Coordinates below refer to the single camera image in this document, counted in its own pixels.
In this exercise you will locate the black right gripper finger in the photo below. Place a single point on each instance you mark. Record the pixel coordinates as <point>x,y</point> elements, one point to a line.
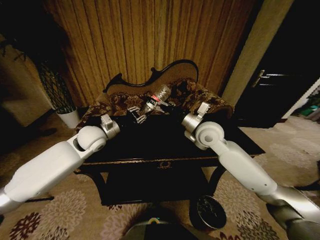
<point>166,109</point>
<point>162,103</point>

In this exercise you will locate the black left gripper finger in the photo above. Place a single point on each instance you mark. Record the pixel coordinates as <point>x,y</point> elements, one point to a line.
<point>141,119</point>
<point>133,109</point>

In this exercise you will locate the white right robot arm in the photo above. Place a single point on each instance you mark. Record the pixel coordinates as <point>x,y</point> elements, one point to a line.
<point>237,160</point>

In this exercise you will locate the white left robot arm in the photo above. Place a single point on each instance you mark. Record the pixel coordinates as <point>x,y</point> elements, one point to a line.
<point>50,165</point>

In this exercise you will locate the black round trash bin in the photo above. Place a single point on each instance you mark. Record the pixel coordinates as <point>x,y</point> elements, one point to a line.
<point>208,212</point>

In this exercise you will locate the clear crumpled plastic bottle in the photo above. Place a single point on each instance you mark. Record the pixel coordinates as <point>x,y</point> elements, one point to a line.
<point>161,93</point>

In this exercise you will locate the dark wooden table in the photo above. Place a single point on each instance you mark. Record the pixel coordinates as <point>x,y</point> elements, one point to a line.
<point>155,145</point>

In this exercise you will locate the floral upholstered sofa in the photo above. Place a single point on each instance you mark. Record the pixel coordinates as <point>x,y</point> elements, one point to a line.
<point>175,72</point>

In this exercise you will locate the white plant pot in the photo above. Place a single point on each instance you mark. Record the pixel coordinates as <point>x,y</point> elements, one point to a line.
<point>68,118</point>

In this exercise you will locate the golden pleated curtain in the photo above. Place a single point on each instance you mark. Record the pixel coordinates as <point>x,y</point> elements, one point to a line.
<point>125,37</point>

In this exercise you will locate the tall dark green plant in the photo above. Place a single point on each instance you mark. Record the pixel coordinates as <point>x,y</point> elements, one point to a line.
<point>53,85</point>

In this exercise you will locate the dark door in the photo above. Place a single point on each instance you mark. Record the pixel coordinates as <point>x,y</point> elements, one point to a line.
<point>287,50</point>

